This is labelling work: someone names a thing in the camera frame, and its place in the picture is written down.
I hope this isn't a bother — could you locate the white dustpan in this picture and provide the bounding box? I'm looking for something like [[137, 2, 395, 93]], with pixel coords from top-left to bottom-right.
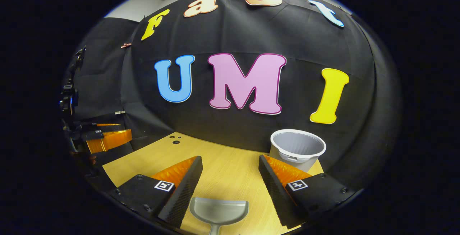
[[189, 197, 249, 235]]

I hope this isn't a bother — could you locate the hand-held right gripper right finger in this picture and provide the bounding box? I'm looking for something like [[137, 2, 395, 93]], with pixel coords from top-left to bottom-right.
[[258, 154, 357, 230]]

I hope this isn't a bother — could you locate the white ribbed garbage bin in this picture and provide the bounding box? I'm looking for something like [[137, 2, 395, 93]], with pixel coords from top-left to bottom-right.
[[270, 129, 327, 173]]

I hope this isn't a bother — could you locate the black clamp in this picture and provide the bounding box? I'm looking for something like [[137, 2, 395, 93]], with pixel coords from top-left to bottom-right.
[[75, 46, 87, 71]]

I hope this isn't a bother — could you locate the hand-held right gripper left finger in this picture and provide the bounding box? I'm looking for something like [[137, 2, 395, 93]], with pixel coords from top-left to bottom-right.
[[108, 155, 203, 229]]

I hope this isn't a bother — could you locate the wooden desktop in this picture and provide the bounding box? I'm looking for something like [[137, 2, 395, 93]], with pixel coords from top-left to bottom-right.
[[102, 132, 325, 235]]

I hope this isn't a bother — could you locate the black backdrop cloth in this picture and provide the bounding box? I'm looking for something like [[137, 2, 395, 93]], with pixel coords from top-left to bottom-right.
[[70, 0, 403, 192]]

